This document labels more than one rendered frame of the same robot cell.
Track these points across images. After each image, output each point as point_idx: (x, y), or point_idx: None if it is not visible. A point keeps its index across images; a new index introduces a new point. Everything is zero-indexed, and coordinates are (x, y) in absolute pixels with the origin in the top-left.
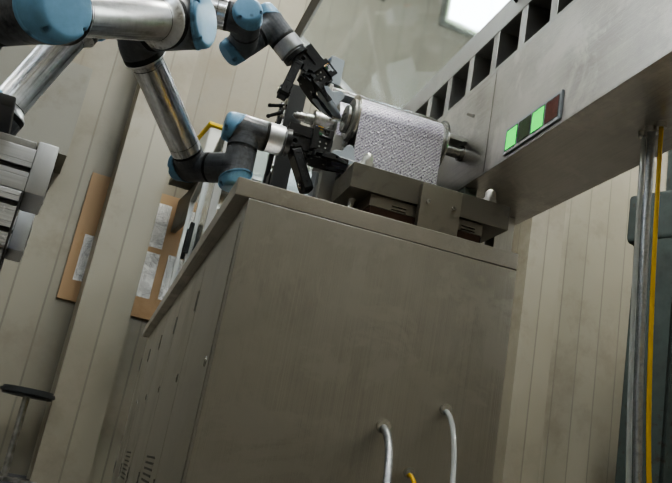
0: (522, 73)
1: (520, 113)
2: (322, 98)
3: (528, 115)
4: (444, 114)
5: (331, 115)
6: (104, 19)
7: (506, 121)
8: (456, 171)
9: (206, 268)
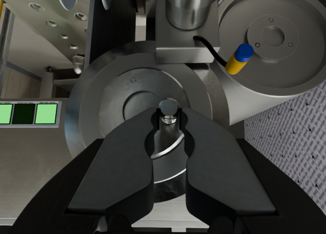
0: (37, 183)
1: (37, 136)
2: (115, 161)
3: (17, 124)
4: None
5: (181, 117)
6: None
7: (63, 138)
8: None
9: None
